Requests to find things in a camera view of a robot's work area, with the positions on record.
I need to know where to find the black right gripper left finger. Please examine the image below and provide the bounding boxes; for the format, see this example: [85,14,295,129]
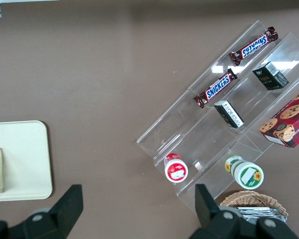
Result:
[11,184,84,239]

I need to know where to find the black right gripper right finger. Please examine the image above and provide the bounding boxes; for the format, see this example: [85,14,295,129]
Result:
[189,183,245,239]

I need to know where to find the light tan wicker basket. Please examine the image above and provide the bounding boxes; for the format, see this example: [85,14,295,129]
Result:
[218,190,290,239]

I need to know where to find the cream rectangular serving tray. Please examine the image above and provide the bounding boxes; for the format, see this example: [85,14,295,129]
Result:
[0,120,53,202]

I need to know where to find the red-lid white cup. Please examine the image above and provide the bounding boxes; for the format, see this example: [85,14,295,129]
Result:
[163,152,189,184]

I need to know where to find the green-lid white cup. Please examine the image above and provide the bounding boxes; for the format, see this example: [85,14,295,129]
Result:
[224,155,265,191]

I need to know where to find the silver foil container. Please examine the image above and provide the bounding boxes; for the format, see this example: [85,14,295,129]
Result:
[236,206,288,224]

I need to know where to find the clear acrylic step shelf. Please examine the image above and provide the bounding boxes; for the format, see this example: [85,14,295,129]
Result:
[136,20,299,216]

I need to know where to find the small black carton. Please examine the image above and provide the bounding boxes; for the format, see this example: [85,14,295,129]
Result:
[252,61,290,92]
[213,100,245,129]

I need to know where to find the red tartan cookie box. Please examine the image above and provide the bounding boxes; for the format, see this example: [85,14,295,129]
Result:
[260,84,299,149]

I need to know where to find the Snickers chocolate bar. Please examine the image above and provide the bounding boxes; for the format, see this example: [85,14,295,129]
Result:
[192,68,239,110]
[229,25,280,67]

